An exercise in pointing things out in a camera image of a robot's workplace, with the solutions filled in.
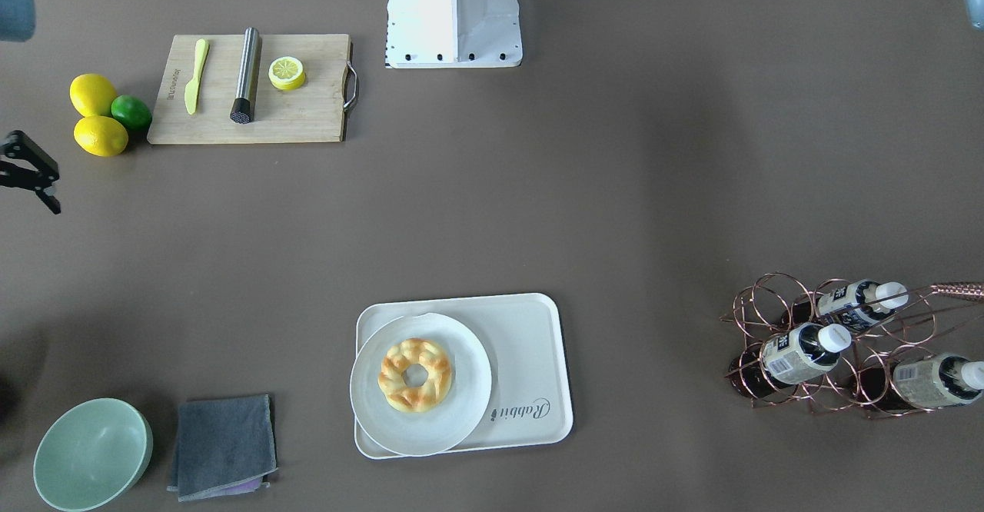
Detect mint green bowl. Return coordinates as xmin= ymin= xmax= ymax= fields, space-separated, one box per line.
xmin=34 ymin=397 xmax=154 ymax=511

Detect yellow lemon lower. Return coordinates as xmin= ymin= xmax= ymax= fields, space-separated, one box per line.
xmin=73 ymin=115 xmax=129 ymax=157

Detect yellow lemon upper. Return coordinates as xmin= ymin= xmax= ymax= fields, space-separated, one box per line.
xmin=69 ymin=73 xmax=118 ymax=118

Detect white round plate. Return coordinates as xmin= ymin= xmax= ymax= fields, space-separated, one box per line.
xmin=349 ymin=313 xmax=492 ymax=457

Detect yellow plastic knife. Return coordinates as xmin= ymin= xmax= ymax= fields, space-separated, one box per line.
xmin=184 ymin=38 xmax=210 ymax=115

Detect green lime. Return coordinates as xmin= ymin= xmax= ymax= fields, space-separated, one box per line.
xmin=110 ymin=95 xmax=152 ymax=131

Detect wooden cutting board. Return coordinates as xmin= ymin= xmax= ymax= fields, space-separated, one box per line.
xmin=147 ymin=33 xmax=354 ymax=145

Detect glazed donut bread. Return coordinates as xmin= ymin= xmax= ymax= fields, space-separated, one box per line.
xmin=377 ymin=337 xmax=454 ymax=414

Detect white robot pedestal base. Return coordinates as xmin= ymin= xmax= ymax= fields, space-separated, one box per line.
xmin=384 ymin=0 xmax=524 ymax=68

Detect yellow lemon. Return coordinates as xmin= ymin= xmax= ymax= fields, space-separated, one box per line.
xmin=69 ymin=73 xmax=118 ymax=118
xmin=73 ymin=115 xmax=129 ymax=157

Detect tea bottle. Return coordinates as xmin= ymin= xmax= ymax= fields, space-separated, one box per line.
xmin=728 ymin=322 xmax=852 ymax=399
xmin=858 ymin=352 xmax=983 ymax=414
xmin=780 ymin=278 xmax=909 ymax=334

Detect white serving tray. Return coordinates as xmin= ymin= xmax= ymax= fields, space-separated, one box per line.
xmin=354 ymin=294 xmax=573 ymax=460

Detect half lemon slice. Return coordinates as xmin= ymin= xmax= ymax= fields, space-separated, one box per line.
xmin=268 ymin=56 xmax=307 ymax=91

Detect copper wire bottle rack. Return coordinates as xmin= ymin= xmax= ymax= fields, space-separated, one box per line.
xmin=724 ymin=277 xmax=982 ymax=417

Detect steel muddler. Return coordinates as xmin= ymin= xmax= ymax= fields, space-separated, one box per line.
xmin=229 ymin=26 xmax=261 ymax=125

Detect grey folded cloth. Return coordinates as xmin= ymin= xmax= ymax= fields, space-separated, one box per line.
xmin=168 ymin=394 xmax=278 ymax=502

